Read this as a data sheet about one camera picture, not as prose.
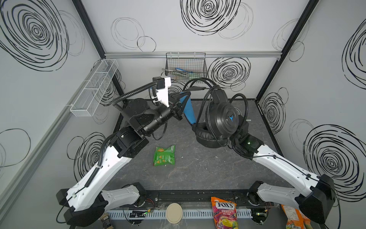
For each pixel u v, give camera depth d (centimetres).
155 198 74
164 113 44
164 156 85
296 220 63
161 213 64
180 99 48
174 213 64
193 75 85
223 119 34
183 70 91
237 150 54
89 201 38
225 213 67
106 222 65
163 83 41
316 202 38
